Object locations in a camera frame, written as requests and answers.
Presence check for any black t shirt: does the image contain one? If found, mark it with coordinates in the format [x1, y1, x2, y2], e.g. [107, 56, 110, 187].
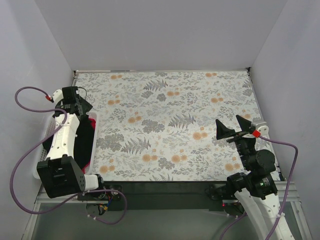
[36, 113, 97, 170]

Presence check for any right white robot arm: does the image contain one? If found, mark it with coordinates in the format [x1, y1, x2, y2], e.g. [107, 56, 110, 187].
[212, 115, 294, 240]

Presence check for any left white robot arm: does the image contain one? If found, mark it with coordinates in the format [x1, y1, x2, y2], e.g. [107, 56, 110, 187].
[36, 86, 107, 200]

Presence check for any red t shirt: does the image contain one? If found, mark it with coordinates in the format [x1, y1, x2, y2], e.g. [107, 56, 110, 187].
[79, 117, 96, 174]

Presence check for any white plastic laundry basket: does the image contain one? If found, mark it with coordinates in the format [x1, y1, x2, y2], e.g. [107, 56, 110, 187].
[33, 111, 99, 180]

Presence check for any floral table cloth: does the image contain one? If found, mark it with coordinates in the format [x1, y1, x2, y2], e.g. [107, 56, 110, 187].
[74, 71, 262, 181]

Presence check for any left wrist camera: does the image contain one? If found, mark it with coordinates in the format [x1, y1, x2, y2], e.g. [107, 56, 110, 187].
[45, 89, 64, 103]

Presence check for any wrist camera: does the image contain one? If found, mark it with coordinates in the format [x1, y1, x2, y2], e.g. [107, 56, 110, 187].
[45, 89, 64, 103]
[251, 120, 269, 138]

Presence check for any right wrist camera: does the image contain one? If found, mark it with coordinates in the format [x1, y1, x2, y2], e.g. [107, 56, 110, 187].
[251, 120, 269, 138]

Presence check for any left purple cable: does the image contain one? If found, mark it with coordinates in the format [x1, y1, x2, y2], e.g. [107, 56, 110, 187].
[9, 86, 128, 225]

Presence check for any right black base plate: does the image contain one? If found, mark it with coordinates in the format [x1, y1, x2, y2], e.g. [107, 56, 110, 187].
[204, 184, 245, 217]

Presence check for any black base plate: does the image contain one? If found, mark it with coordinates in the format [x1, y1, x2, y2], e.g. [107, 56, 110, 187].
[77, 184, 126, 216]
[204, 184, 245, 217]

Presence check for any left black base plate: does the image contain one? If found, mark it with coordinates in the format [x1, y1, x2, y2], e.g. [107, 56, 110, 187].
[77, 184, 126, 216]

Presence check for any aluminium frame rail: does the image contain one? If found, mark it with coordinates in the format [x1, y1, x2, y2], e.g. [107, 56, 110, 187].
[35, 181, 301, 204]

